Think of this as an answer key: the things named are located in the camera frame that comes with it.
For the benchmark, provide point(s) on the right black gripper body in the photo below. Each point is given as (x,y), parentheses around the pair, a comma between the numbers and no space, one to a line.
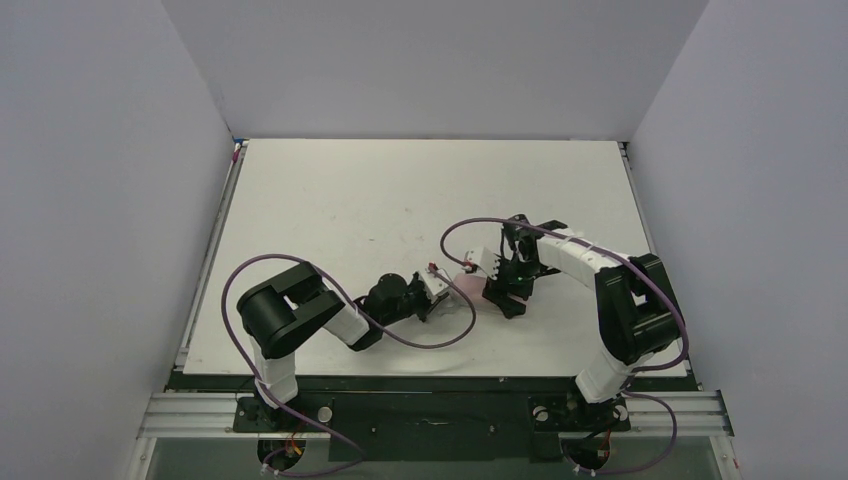
(506,291)

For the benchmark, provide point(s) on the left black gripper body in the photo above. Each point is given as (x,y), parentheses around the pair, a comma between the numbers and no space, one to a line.
(419,304)

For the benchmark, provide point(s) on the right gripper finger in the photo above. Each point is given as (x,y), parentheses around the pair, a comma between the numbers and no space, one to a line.
(512,308)
(493,293)

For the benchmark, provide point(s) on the pink umbrella case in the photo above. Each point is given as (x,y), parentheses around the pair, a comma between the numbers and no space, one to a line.
(472,286)

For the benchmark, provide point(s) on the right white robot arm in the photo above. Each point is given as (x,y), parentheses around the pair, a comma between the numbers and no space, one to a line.
(637,313)

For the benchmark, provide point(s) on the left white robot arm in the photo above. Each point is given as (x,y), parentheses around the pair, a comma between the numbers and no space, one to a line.
(282,313)

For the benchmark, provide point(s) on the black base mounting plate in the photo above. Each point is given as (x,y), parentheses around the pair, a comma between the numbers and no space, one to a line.
(390,419)

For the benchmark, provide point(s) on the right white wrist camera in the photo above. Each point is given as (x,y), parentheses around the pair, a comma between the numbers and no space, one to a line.
(482,261)

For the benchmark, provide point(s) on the aluminium extrusion rail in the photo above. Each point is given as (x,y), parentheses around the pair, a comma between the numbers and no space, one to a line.
(362,207)

